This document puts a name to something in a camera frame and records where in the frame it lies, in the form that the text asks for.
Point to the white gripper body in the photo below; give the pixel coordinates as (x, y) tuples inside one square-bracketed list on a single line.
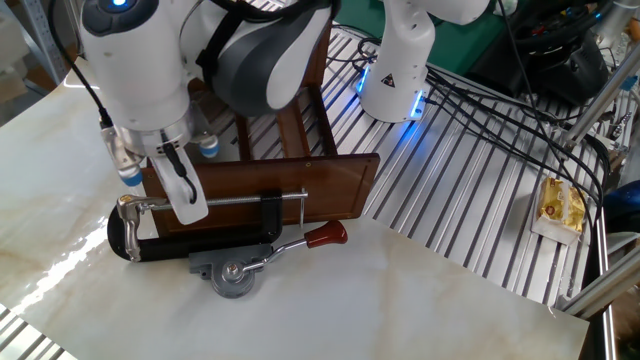
[(182, 195)]

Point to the black C-clamp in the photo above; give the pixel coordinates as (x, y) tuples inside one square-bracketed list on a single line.
[(200, 245)]

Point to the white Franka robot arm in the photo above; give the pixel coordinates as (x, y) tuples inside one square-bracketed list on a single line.
[(135, 65)]

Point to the grey crank with red knob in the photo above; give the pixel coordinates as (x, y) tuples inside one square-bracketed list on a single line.
[(232, 272)]

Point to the brown wooden cabinet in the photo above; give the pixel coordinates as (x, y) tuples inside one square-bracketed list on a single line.
[(300, 185)]

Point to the marble pattern mat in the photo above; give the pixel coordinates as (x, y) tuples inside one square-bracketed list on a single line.
[(350, 310)]

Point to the perforated grey shelf upright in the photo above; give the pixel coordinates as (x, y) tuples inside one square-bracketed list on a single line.
[(42, 40)]

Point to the green mat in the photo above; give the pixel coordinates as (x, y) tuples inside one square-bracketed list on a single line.
[(465, 45)]

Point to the yellow snack packet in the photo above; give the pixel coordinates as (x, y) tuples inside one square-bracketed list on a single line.
[(560, 210)]

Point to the black steering wheel controller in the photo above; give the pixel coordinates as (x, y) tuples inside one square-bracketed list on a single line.
[(550, 55)]

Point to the dark blue object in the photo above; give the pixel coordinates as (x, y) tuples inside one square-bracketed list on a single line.
[(622, 205)]

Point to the aluminium frame post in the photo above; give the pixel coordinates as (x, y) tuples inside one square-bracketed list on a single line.
[(600, 290), (600, 100)]

